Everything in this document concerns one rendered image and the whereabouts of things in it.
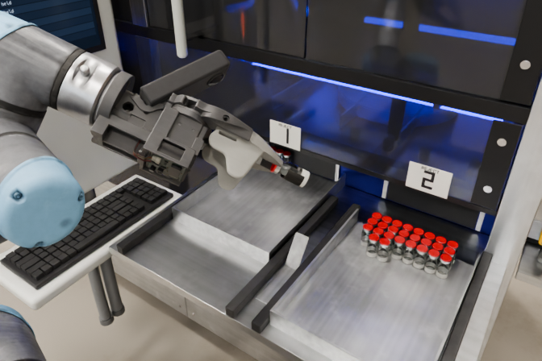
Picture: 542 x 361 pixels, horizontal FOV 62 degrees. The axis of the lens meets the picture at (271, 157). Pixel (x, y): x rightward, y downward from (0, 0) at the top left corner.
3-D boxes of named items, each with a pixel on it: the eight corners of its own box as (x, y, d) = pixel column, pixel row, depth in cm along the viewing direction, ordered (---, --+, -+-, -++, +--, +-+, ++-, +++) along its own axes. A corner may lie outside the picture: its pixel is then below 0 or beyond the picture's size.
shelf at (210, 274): (246, 156, 129) (245, 151, 128) (510, 251, 96) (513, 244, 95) (110, 253, 95) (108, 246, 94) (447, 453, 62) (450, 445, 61)
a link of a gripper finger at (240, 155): (268, 198, 53) (195, 167, 52) (284, 156, 56) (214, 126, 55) (275, 190, 50) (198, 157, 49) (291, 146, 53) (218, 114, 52)
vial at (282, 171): (312, 169, 56) (281, 154, 55) (306, 184, 55) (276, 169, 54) (305, 175, 58) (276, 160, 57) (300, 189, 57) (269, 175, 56)
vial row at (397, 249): (363, 238, 96) (365, 221, 94) (448, 273, 87) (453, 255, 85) (358, 244, 95) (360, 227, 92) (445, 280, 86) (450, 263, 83)
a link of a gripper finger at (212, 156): (254, 208, 57) (189, 176, 55) (269, 168, 60) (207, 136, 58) (263, 202, 55) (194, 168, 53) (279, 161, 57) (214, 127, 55)
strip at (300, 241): (295, 253, 93) (296, 230, 89) (308, 259, 91) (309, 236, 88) (255, 298, 82) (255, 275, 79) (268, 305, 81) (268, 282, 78)
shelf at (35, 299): (119, 172, 138) (117, 164, 136) (187, 203, 124) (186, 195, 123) (-34, 259, 106) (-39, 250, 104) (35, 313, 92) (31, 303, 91)
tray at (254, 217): (260, 155, 126) (260, 144, 124) (344, 185, 114) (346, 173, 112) (173, 219, 102) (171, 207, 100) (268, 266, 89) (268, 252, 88)
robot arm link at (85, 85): (92, 73, 56) (89, 35, 49) (127, 90, 57) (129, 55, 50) (60, 122, 53) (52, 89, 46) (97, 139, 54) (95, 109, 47)
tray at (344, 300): (356, 220, 102) (356, 208, 100) (477, 267, 89) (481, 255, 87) (269, 324, 78) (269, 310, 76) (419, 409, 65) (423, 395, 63)
